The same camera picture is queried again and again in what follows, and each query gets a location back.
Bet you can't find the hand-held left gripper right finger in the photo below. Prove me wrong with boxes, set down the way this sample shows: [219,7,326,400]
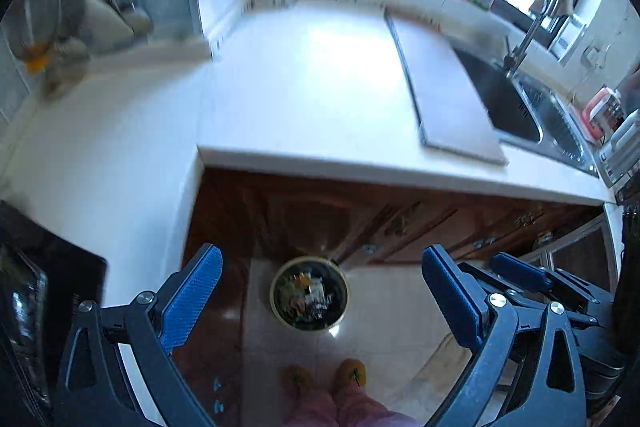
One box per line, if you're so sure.
[421,244,588,427]

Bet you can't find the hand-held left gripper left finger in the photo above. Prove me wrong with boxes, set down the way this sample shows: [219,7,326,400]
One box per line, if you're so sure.
[55,243,224,427]

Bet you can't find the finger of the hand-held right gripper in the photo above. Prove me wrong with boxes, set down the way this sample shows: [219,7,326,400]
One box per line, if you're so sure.
[459,261,551,308]
[489,252,608,315]

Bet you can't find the round trash can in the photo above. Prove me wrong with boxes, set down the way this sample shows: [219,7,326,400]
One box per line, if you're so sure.
[269,256,351,333]

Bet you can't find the metal framed cabinet door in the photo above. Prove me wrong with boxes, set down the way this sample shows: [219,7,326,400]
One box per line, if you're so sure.
[530,212,621,293]

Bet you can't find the person's right yellow slipper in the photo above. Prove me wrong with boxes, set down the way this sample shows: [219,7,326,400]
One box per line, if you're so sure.
[334,358,367,390]

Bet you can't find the person's yellow slipper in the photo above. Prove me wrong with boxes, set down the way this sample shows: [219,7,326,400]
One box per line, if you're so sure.
[285,366,316,400]
[334,358,367,390]

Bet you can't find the person's left yellow slipper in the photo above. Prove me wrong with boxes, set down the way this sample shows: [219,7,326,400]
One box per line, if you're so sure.
[285,366,316,400]

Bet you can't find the wooden base cabinet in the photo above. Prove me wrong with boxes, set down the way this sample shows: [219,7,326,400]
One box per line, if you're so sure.
[182,167,621,427]

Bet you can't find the pink trousers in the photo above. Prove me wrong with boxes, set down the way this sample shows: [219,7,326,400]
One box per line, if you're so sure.
[280,384,416,427]

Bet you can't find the silver kitchen appliance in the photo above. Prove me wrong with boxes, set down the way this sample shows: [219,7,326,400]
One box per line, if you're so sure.
[597,109,640,188]

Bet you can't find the black kitchen appliance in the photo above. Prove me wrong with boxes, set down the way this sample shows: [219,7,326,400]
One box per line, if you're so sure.
[0,199,108,413]

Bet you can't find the stainless steel sink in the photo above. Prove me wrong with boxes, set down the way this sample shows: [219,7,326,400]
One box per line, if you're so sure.
[447,34,601,178]

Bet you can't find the pink sponge rack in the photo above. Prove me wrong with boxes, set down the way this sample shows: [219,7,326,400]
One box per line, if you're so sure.
[582,87,623,144]

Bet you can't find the brown cardboard sheet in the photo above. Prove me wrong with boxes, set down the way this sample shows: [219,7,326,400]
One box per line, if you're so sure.
[384,7,510,166]

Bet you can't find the metal faucet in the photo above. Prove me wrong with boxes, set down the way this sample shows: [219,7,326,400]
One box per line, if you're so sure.
[502,0,573,78]

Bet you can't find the small orange hanging item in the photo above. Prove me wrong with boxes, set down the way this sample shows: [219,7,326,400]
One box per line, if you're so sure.
[25,44,51,75]

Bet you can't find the metal strainer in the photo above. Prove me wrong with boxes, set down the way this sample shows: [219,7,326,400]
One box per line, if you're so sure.
[0,0,63,62]

